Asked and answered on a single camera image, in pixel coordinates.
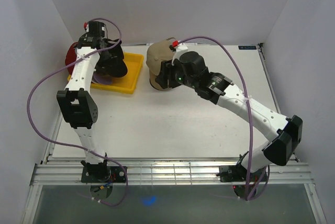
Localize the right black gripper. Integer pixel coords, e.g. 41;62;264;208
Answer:
155;59;197;90

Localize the beige baseball cap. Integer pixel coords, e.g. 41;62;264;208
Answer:
146;37;180;91

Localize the black baseball cap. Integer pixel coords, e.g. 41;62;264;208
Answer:
96;38;128;78

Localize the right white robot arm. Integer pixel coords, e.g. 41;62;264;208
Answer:
155;51;303;181

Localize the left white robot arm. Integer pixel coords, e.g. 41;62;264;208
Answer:
57;21;111;182

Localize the red baseball cap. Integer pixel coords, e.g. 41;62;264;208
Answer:
64;42;77;66

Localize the yellow plastic tray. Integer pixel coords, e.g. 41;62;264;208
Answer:
65;53;144;94

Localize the purple visor cap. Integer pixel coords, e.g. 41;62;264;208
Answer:
92;69;113;85

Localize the blue table label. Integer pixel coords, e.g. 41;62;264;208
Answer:
238;46;257;50

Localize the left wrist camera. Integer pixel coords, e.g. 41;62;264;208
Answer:
84;21;106;34

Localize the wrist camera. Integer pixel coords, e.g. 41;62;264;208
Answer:
84;21;106;34
171;40;188;65

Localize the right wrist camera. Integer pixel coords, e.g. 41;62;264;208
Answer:
171;40;188;65

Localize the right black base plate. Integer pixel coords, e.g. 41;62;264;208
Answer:
216;165;267;183

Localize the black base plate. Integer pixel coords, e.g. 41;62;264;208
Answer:
81;166;126;183
216;165;267;183

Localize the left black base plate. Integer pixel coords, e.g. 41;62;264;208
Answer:
81;166;126;183

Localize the aluminium frame rail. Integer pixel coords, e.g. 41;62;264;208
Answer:
21;157;327;223

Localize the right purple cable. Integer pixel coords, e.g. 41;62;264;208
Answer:
179;36;270;201

